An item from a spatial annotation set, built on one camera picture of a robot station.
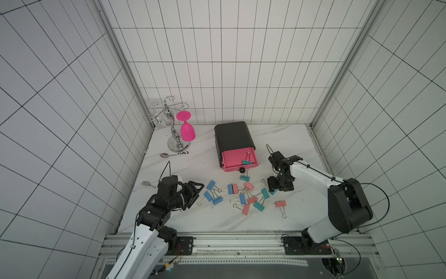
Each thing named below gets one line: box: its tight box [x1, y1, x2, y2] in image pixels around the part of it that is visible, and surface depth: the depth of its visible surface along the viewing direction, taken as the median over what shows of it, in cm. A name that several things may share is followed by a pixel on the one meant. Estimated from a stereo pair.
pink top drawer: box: [221, 147, 260, 172], surface depth 88 cm
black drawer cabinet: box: [214, 121, 256, 168], surface depth 97 cm
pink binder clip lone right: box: [274, 200, 287, 219], surface depth 86 cm
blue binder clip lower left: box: [210, 188, 224, 206], surface depth 87 cm
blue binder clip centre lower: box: [239, 193, 247, 205], surface depth 88 cm
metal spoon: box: [159, 152, 178, 159], surface depth 105 cm
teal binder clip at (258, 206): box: [253, 201, 265, 213], surface depth 86 cm
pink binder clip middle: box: [247, 196, 258, 205], surface depth 87 cm
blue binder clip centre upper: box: [227, 183, 234, 195], surface depth 91 cm
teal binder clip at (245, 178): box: [239, 168, 251, 182], surface depth 97 cm
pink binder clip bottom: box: [242, 204, 250, 216], surface depth 85 cm
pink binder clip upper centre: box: [243, 181, 255, 192], surface depth 92 cm
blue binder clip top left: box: [206, 179, 216, 191], surface depth 93 cm
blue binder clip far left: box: [203, 190, 214, 202], surface depth 90 cm
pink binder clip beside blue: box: [232, 184, 244, 195], surface depth 91 cm
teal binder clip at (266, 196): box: [260, 187, 270, 200], surface depth 89 cm
